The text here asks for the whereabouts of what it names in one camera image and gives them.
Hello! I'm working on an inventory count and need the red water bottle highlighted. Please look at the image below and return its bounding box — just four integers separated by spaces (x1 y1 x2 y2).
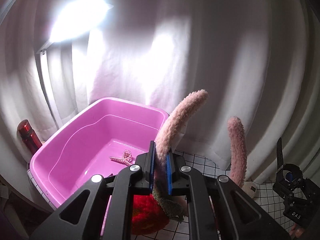
17 119 42 155

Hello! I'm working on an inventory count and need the pink plastic storage bin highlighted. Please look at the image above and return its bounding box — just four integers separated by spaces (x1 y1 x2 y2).
29 96 170 238

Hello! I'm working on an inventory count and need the beige fluffy round pouch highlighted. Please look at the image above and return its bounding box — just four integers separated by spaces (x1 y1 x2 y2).
242 181 259 199

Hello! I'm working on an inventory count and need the black wrist watch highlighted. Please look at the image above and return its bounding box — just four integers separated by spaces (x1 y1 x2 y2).
276 138 303 190

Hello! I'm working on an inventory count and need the pink strawberry plush headband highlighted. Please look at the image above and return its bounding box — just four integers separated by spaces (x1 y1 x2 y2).
131 89 247 235

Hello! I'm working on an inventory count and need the white black grid tablecloth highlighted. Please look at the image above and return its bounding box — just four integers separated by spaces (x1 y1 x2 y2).
26 150 311 240

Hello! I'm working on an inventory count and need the white curtain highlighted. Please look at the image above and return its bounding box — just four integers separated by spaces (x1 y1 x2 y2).
0 0 320 205

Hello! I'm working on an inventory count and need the pearl gold hair claw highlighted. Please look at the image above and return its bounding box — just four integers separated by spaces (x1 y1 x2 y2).
109 150 133 166

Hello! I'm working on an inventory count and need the person's right hand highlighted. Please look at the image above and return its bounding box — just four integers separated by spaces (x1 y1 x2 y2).
289 223 305 239

